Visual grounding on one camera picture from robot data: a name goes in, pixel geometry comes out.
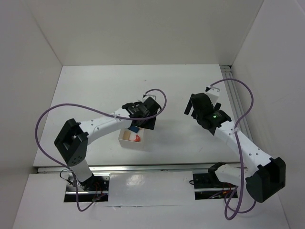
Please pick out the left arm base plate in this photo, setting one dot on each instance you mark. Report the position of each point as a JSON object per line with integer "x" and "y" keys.
{"x": 98, "y": 191}

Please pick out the blue wood block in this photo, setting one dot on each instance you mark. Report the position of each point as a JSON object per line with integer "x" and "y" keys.
{"x": 134, "y": 129}

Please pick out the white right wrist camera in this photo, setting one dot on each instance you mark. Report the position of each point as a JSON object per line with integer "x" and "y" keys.
{"x": 213, "y": 93}

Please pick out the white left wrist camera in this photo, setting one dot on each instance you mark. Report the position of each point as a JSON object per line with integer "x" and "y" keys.
{"x": 152, "y": 96}

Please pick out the natural wood block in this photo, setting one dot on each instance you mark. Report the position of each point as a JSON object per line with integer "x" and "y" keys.
{"x": 126, "y": 135}

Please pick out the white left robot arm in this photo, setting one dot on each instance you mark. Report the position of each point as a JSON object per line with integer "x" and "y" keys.
{"x": 74, "y": 137}

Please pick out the white perforated plastic box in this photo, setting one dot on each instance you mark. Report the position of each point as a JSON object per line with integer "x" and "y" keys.
{"x": 130, "y": 144}

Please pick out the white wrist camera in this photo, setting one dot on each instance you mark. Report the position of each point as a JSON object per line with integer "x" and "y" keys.
{"x": 152, "y": 96}
{"x": 213, "y": 93}

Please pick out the aluminium rail front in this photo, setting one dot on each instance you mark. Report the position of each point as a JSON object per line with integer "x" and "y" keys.
{"x": 165, "y": 167}

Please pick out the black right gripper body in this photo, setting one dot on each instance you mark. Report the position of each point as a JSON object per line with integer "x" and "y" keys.
{"x": 194, "y": 108}

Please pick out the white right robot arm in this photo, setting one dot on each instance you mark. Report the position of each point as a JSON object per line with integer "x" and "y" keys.
{"x": 264, "y": 175}

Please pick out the aluminium rail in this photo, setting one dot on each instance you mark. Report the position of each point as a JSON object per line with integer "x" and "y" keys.
{"x": 235, "y": 100}
{"x": 165, "y": 167}

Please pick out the aluminium rail right side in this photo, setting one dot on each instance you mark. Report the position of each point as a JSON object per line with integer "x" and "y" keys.
{"x": 235, "y": 100}

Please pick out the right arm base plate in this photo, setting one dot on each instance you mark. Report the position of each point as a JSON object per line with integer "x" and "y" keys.
{"x": 205, "y": 188}

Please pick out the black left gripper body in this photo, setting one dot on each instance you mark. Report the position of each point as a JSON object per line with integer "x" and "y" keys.
{"x": 147, "y": 122}

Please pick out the red arch wood block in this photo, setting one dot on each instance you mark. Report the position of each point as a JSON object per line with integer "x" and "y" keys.
{"x": 137, "y": 138}

